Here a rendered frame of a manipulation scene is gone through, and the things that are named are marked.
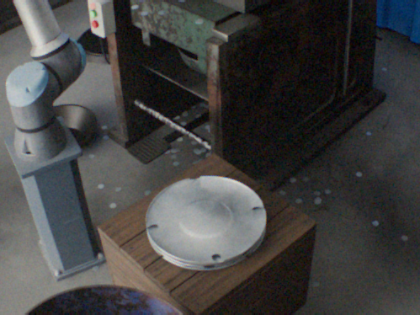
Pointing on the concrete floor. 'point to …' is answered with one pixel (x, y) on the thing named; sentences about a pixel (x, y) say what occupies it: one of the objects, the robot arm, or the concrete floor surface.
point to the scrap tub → (103, 302)
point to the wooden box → (121, 242)
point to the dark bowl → (77, 121)
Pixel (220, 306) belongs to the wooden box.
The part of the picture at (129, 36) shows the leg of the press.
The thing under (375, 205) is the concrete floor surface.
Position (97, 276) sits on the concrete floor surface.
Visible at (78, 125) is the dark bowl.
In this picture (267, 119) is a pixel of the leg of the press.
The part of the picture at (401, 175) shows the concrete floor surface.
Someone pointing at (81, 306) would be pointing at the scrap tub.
